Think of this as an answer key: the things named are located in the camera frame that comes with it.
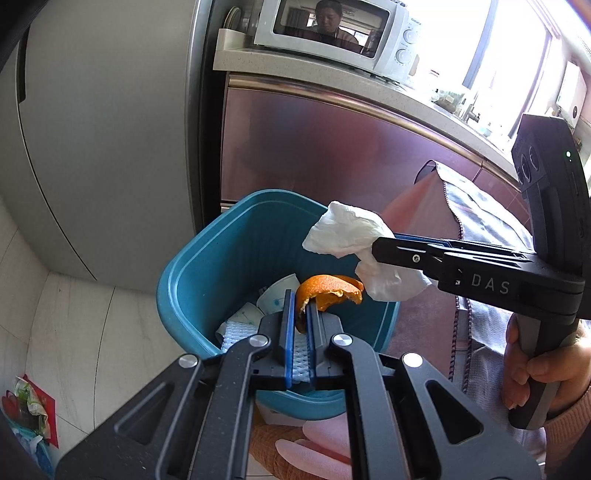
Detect purple kitchen cabinets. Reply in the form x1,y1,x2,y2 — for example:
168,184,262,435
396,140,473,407
221,74,531,227

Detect curled orange peel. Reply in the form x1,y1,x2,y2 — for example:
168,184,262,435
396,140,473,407
295,274,365,333

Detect pink slippers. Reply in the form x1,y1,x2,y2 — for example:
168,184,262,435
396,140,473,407
249,408,353,479

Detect purple checked tablecloth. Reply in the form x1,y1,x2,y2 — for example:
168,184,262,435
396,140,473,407
417,160,546,463

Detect white water heater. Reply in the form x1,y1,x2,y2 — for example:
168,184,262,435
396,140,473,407
556,62,587,130

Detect white tissue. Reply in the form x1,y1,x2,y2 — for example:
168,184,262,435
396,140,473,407
303,201,432,302

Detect white foam fruit net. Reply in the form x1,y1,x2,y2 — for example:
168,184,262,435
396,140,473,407
220,320,312,385

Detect pink sweater right forearm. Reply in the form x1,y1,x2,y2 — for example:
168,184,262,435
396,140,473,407
544,389,591,476

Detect chrome sink faucet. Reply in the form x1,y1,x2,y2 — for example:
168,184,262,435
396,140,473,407
457,91,480,124

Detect white microwave oven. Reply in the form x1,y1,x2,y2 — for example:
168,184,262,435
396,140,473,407
249,0,421,83

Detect white dotted paper cup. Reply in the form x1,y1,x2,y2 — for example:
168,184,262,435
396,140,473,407
215,274,300,349

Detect person's right hand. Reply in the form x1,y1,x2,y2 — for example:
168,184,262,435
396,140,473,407
501,315,590,414

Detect silver refrigerator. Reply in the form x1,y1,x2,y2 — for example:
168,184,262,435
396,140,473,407
1,1,209,292

